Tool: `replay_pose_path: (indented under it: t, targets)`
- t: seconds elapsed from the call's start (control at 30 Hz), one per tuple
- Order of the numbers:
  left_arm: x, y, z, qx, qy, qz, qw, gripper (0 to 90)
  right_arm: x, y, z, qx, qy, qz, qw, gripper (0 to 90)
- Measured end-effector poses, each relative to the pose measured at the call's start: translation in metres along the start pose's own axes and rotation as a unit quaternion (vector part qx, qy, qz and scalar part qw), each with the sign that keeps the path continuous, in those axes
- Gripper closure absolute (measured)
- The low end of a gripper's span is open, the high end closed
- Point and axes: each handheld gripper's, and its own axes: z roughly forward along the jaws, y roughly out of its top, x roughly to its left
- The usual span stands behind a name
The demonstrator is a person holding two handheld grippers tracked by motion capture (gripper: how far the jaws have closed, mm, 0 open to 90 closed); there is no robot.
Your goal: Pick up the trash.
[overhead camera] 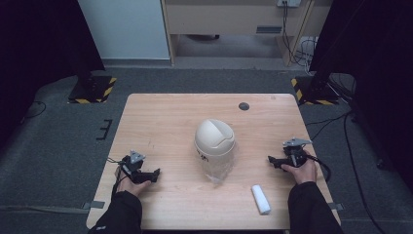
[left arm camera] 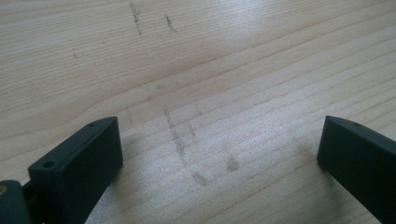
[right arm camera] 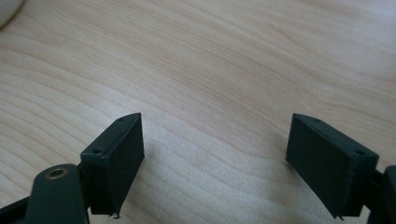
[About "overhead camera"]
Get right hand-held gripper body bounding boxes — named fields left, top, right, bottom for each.
left=282, top=136, right=314, bottom=169

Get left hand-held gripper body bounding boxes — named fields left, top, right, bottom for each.
left=116, top=149, right=154, bottom=185

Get white paper towel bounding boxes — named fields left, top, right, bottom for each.
left=250, top=184, right=272, bottom=215

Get person's left hand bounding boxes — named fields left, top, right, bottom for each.
left=116, top=176, right=152, bottom=198

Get person's right hand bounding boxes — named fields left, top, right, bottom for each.
left=281, top=149, right=319, bottom=185

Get black stand base hazard stripes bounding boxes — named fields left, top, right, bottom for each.
left=290, top=76, right=341, bottom=106
left=67, top=75, right=118, bottom=105

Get grey desk label plate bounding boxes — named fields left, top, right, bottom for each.
left=255, top=25, right=283, bottom=35

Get black curtain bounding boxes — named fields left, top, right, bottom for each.
left=309, top=0, right=413, bottom=191
left=0, top=0, right=106, bottom=149

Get light wooden desk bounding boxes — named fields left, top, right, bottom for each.
left=161, top=0, right=335, bottom=68

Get grey power strip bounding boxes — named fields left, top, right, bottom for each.
left=276, top=0, right=302, bottom=9

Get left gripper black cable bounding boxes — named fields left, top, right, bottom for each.
left=106, top=157, right=129, bottom=198

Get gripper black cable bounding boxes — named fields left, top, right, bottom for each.
left=305, top=153, right=332, bottom=183
left=106, top=157, right=129, bottom=198

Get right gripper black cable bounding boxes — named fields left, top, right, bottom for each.
left=305, top=153, right=332, bottom=183

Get long black floor cable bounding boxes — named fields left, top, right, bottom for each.
left=305, top=109, right=389, bottom=234

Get black hanging cables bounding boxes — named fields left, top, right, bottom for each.
left=281, top=1, right=319, bottom=68

